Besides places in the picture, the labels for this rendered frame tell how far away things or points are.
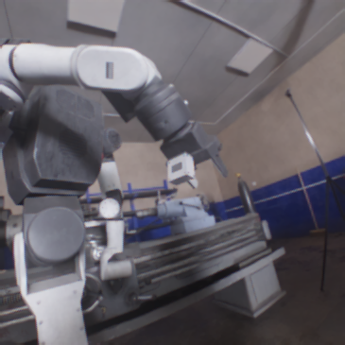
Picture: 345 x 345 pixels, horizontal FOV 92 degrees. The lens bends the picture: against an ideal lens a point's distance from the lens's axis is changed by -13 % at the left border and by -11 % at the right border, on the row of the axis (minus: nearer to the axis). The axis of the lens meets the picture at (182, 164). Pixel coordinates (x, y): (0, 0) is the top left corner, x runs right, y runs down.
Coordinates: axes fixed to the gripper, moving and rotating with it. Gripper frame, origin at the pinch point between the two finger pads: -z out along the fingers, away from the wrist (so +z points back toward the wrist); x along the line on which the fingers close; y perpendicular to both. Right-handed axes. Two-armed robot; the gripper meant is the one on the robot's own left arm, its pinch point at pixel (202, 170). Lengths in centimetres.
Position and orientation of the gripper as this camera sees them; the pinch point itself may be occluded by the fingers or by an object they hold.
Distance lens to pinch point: 39.7
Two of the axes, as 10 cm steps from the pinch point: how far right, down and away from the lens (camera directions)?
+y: -2.6, 5.5, -7.9
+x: -7.9, 3.5, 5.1
